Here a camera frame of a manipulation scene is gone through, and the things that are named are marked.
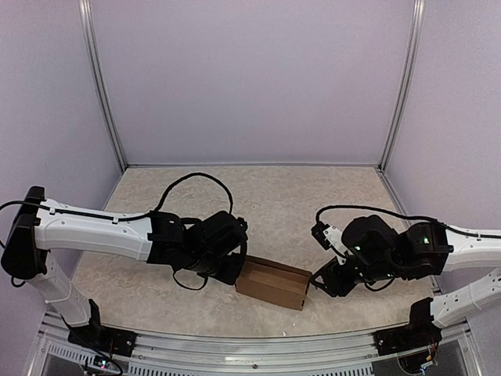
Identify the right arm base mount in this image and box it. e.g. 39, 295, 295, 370
373, 298, 442, 356

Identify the brown cardboard box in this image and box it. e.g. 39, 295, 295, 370
235, 255, 312, 311

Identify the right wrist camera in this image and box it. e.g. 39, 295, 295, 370
311, 222, 348, 259

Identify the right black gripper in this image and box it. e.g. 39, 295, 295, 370
309, 255, 402, 298

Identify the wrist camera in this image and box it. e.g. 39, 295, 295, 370
236, 217, 248, 233
311, 222, 348, 259

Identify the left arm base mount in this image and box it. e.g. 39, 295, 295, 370
65, 299, 138, 357

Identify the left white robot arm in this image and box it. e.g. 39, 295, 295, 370
1, 186, 248, 349

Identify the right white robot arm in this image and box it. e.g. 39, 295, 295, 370
311, 215, 500, 348

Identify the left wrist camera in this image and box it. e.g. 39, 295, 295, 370
236, 217, 248, 233

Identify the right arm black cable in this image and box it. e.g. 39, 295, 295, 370
315, 204, 501, 240

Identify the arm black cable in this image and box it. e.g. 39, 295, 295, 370
315, 204, 501, 240
0, 172, 234, 291

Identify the aluminium frame post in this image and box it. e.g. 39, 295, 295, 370
378, 0, 426, 175
78, 0, 128, 173

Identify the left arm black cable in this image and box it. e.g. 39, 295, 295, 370
0, 172, 234, 291

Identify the right aluminium frame post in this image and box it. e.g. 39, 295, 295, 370
378, 0, 426, 175

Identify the front aluminium rail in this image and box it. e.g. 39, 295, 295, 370
37, 309, 482, 376

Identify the left aluminium frame post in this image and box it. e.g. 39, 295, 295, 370
78, 0, 128, 173

